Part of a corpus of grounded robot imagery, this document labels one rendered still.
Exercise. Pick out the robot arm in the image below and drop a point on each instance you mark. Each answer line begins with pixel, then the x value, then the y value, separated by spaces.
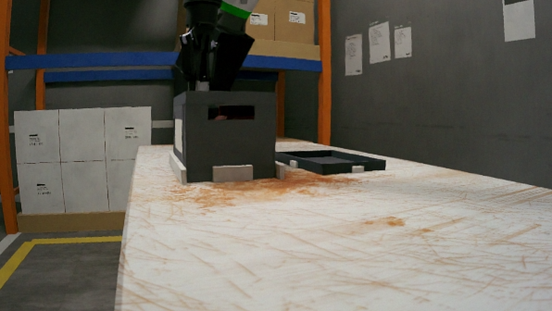
pixel 232 14

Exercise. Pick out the dark grey crate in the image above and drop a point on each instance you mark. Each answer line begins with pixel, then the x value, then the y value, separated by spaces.
pixel 203 144

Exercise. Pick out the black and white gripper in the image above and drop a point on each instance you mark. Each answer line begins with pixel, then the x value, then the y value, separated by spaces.
pixel 197 57

